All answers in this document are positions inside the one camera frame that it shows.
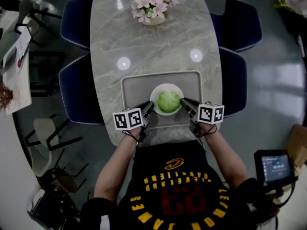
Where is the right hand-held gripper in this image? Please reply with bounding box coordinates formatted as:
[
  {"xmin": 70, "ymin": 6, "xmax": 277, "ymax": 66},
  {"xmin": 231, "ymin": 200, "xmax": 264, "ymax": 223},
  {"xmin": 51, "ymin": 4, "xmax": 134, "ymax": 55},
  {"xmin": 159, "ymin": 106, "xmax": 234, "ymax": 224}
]
[{"xmin": 180, "ymin": 97, "xmax": 225, "ymax": 139}]

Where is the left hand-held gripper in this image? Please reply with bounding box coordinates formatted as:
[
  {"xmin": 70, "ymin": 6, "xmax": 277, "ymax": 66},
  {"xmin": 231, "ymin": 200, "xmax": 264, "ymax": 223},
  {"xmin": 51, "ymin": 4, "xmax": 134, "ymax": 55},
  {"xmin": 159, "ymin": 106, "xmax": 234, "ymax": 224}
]
[{"xmin": 112, "ymin": 100, "xmax": 155, "ymax": 143}]

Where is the green cabbage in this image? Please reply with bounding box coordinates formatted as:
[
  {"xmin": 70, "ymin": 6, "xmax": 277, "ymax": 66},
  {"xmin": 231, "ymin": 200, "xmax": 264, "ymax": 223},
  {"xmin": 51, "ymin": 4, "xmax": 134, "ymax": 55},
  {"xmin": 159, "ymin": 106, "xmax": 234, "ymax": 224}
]
[{"xmin": 157, "ymin": 90, "xmax": 181, "ymax": 113}]

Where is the white round plate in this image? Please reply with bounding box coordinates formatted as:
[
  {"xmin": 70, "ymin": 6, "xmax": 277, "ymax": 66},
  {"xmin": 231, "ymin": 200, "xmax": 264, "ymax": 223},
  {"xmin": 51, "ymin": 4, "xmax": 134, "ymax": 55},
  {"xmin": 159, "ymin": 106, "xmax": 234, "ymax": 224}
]
[{"xmin": 150, "ymin": 83, "xmax": 185, "ymax": 116}]

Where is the person's left forearm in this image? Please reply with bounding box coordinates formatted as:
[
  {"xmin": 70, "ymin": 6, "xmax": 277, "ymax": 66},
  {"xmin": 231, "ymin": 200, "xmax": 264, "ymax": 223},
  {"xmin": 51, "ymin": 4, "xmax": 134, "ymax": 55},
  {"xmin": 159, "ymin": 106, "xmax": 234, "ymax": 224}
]
[{"xmin": 93, "ymin": 127, "xmax": 142, "ymax": 204}]

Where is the person's right forearm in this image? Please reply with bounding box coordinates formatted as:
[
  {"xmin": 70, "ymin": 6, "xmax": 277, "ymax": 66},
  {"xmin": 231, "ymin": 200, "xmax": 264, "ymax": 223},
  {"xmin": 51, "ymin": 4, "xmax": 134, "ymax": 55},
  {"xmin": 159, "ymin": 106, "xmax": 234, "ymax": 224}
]
[{"xmin": 200, "ymin": 123, "xmax": 249, "ymax": 190}]

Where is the dark blue chair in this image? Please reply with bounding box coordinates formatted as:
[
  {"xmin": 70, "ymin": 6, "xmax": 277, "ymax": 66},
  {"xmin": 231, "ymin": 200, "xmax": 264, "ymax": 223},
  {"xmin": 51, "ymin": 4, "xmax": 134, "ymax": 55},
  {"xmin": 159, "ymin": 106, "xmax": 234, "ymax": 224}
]
[
  {"xmin": 58, "ymin": 53, "xmax": 105, "ymax": 126},
  {"xmin": 210, "ymin": 0, "xmax": 263, "ymax": 53},
  {"xmin": 59, "ymin": 0, "xmax": 94, "ymax": 51},
  {"xmin": 218, "ymin": 46, "xmax": 248, "ymax": 118}
]

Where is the white round table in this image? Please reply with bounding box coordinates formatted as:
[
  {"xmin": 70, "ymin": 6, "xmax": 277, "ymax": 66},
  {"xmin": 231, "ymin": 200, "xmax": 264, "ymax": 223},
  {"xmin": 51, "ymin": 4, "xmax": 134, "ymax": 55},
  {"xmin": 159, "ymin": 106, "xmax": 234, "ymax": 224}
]
[{"xmin": 90, "ymin": 0, "xmax": 223, "ymax": 147}]

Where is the grey rectangular tray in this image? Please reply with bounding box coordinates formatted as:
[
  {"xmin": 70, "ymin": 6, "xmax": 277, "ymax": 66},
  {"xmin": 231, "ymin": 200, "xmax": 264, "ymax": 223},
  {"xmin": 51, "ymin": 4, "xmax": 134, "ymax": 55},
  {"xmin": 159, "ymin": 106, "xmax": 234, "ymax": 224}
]
[{"xmin": 120, "ymin": 70, "xmax": 203, "ymax": 129}]

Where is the person's dark printed jersey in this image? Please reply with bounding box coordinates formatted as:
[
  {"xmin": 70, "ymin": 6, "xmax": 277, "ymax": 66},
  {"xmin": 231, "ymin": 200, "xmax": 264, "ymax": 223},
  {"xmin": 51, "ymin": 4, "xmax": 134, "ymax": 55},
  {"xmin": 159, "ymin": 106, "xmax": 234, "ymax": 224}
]
[{"xmin": 80, "ymin": 139, "xmax": 285, "ymax": 230}]

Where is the black mounted display screen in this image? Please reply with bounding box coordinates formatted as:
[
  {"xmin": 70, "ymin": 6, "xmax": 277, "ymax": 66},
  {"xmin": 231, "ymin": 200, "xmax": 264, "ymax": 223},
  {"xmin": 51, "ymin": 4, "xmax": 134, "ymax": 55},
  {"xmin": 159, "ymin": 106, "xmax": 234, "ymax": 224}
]
[{"xmin": 253, "ymin": 149, "xmax": 298, "ymax": 189}]

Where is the flower plant in white pot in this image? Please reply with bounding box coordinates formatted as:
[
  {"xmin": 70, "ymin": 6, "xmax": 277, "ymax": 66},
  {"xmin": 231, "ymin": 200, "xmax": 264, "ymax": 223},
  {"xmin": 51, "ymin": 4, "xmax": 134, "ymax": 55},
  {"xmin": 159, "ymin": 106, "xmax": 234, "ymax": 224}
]
[{"xmin": 130, "ymin": 0, "xmax": 180, "ymax": 26}]

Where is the brown round-back chair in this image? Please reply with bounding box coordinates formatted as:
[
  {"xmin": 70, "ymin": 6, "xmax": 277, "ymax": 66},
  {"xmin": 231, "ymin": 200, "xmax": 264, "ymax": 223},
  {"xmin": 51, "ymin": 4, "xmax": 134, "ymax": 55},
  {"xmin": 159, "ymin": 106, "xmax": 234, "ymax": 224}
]
[{"xmin": 38, "ymin": 168, "xmax": 88, "ymax": 196}]

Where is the brown cardboard box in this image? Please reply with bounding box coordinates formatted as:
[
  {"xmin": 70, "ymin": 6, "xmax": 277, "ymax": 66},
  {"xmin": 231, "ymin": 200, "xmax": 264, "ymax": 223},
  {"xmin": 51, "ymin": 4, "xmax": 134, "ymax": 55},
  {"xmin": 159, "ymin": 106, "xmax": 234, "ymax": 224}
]
[{"xmin": 284, "ymin": 123, "xmax": 307, "ymax": 177}]

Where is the white side table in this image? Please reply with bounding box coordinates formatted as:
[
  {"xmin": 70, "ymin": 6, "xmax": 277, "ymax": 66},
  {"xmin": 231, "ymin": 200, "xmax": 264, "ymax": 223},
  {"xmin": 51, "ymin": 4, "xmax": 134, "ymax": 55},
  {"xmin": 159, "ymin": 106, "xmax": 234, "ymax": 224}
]
[{"xmin": 0, "ymin": 30, "xmax": 33, "ymax": 116}]

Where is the black equipment case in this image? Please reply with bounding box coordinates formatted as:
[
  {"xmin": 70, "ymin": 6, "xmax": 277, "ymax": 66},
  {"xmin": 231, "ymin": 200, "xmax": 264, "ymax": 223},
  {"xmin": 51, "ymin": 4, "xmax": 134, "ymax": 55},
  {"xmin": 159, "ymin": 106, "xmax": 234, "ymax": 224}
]
[{"xmin": 27, "ymin": 189, "xmax": 81, "ymax": 230}]

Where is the reddish potted plant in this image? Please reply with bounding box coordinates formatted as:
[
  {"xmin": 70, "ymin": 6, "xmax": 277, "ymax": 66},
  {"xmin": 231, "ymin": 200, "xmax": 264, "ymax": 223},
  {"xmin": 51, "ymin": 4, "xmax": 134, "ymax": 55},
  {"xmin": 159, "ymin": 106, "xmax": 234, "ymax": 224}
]
[{"xmin": 0, "ymin": 84, "xmax": 14, "ymax": 111}]

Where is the grey laptop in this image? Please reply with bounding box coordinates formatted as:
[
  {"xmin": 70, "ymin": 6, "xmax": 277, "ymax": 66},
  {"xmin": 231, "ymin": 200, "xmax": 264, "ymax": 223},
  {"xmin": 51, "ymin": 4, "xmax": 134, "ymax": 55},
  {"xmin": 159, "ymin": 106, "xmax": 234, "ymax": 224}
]
[{"xmin": 0, "ymin": 46, "xmax": 18, "ymax": 75}]

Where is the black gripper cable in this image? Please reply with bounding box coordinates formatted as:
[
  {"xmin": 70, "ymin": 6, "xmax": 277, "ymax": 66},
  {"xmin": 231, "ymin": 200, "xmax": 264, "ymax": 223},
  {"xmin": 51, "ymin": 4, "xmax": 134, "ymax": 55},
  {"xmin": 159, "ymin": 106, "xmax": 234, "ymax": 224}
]
[
  {"xmin": 200, "ymin": 124, "xmax": 218, "ymax": 138},
  {"xmin": 122, "ymin": 129, "xmax": 141, "ymax": 149}
]

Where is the beige chair with black frame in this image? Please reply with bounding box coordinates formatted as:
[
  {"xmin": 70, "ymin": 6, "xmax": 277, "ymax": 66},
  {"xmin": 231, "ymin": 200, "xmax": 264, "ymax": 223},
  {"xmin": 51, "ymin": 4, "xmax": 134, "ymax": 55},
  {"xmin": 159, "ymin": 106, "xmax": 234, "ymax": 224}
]
[{"xmin": 24, "ymin": 114, "xmax": 90, "ymax": 194}]

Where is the grey chair with black frame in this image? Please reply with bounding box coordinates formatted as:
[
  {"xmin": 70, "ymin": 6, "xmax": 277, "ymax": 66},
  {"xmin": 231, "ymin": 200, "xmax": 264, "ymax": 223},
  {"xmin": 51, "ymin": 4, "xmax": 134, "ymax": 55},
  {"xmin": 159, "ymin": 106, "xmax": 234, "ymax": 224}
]
[{"xmin": 13, "ymin": 0, "xmax": 63, "ymax": 48}]

